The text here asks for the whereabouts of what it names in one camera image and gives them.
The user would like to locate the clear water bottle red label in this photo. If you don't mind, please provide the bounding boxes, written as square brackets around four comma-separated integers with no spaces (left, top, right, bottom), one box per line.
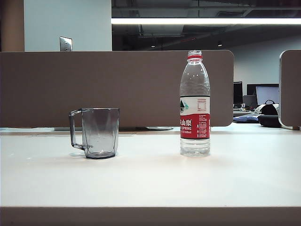
[180,50,211,158]

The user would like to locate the metal wall switch plate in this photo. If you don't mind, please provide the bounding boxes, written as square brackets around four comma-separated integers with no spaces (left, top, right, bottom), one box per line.
[59,36,73,52]

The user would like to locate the transparent grey plastic mug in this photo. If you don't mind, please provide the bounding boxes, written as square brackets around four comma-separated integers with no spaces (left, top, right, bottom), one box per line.
[69,107,120,160]

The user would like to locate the silver monitor stand base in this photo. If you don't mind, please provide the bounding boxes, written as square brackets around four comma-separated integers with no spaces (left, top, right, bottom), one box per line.
[145,126,174,131]

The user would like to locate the long ceiling light strip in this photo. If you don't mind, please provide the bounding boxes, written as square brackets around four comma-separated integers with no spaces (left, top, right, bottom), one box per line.
[111,17,301,25]

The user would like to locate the wide brown desk partition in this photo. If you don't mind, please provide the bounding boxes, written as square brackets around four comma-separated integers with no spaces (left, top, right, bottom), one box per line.
[0,50,235,128]

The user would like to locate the black monitor with lit screen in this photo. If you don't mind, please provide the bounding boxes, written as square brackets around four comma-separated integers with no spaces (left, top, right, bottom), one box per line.
[246,83,280,111]

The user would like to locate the black round bag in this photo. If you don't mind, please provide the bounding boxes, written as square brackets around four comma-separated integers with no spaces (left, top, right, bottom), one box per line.
[258,99,282,128]

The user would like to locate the blue cloth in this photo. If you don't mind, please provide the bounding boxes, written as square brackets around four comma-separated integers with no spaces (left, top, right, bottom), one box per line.
[233,113,259,123]

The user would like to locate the black monitor seen edge-on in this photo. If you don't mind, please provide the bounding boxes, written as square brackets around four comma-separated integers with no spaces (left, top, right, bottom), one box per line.
[233,81,243,110]

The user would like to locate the narrow brown desk partition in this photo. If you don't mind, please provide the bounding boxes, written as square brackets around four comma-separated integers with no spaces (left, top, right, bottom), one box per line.
[279,49,301,130]

